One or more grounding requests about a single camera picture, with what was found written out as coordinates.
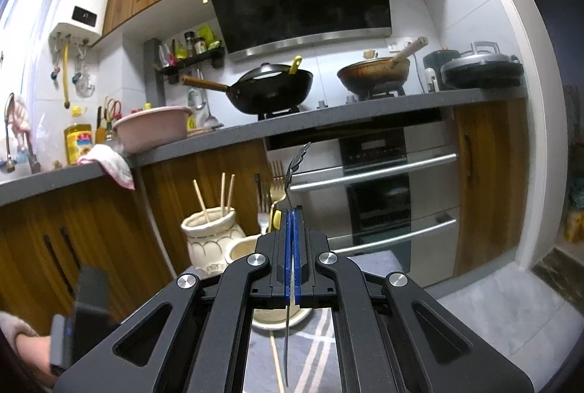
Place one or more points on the wide wooden base cabinet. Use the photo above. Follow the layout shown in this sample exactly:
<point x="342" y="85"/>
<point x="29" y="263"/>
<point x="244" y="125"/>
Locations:
<point x="182" y="183"/>

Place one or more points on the yellow dish soap bottle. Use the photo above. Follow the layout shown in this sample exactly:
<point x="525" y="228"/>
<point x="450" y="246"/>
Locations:
<point x="191" y="119"/>

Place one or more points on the person's left forearm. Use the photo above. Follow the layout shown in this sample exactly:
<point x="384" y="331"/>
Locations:
<point x="32" y="352"/>

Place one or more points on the small spice jar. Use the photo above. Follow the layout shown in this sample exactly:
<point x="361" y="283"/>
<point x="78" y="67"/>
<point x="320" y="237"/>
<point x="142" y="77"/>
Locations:
<point x="199" y="46"/>

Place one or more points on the dark metal fork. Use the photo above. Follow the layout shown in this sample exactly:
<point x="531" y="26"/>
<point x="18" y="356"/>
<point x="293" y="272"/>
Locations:
<point x="296" y="162"/>

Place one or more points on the grey electric griddle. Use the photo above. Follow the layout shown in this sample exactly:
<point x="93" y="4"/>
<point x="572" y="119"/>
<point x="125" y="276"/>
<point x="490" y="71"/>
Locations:
<point x="483" y="71"/>

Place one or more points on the stainless steel built-in oven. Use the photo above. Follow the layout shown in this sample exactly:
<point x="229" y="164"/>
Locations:
<point x="378" y="201"/>

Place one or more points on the yellow plastic bag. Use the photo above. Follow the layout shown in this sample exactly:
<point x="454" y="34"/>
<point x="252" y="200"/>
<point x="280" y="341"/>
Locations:
<point x="575" y="229"/>

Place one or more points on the pink plastic basin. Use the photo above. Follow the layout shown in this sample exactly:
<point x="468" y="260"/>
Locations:
<point x="150" y="130"/>

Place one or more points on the cream ceramic saucer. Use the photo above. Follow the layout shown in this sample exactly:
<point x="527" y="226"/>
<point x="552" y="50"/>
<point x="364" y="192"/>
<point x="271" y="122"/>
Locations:
<point x="301" y="316"/>

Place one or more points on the tall cream ceramic vase holder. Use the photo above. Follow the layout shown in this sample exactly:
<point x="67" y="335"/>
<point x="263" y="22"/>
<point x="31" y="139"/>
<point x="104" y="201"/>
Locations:
<point x="210" y="242"/>

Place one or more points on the yellow cooking oil bottle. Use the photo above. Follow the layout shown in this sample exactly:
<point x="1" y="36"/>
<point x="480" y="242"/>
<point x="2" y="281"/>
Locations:
<point x="77" y="144"/>

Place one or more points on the black wall spice rack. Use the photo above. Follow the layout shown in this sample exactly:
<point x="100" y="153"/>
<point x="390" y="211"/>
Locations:
<point x="191" y="63"/>

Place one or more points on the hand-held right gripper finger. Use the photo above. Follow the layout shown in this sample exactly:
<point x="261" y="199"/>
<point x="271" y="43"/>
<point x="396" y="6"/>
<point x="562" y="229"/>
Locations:
<point x="296" y="256"/>
<point x="286" y="256"/>

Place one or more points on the pale pink rag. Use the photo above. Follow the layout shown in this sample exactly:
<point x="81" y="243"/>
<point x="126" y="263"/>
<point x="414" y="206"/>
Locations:
<point x="20" y="114"/>

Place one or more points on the yellow green snack bag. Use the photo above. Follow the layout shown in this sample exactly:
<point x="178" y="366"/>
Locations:
<point x="207" y="37"/>

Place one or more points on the narrow wooden base cabinet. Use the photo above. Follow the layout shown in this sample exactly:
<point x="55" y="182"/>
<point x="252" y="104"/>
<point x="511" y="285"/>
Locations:
<point x="488" y="192"/>

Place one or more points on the metal kitchen faucet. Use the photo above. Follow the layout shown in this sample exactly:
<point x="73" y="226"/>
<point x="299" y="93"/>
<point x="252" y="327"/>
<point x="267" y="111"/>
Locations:
<point x="33" y="160"/>

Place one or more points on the dark green kettle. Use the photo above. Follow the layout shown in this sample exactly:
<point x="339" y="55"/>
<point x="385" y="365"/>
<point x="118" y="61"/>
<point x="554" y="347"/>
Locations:
<point x="438" y="64"/>

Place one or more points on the brown frying pan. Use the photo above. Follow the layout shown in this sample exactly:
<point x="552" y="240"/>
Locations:
<point x="374" y="76"/>

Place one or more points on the black gas hob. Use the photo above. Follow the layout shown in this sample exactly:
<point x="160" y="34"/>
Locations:
<point x="278" y="114"/>

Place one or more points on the wooden chopstick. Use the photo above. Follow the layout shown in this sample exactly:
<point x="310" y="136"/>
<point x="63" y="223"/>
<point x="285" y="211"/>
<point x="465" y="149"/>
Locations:
<point x="273" y="356"/>
<point x="231" y="192"/>
<point x="223" y="192"/>
<point x="201" y="201"/>

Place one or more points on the dark lidded spice jar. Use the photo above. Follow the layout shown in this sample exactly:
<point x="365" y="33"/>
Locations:
<point x="188" y="44"/>

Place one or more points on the short cream ceramic holder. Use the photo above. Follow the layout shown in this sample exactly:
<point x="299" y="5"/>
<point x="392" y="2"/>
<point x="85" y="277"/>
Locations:
<point x="242" y="249"/>

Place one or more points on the grey speckled countertop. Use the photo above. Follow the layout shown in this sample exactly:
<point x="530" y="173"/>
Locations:
<point x="228" y="135"/>

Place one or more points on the gold metal fork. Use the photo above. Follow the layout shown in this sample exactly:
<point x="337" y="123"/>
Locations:
<point x="276" y="187"/>

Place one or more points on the hanging metal ladle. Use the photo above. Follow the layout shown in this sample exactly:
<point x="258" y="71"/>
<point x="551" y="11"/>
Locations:
<point x="200" y="96"/>

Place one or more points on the white and pink cloth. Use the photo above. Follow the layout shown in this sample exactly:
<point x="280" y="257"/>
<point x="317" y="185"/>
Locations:
<point x="112" y="162"/>

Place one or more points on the green bottle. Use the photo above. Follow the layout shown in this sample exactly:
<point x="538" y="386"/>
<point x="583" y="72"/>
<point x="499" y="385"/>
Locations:
<point x="180" y="51"/>

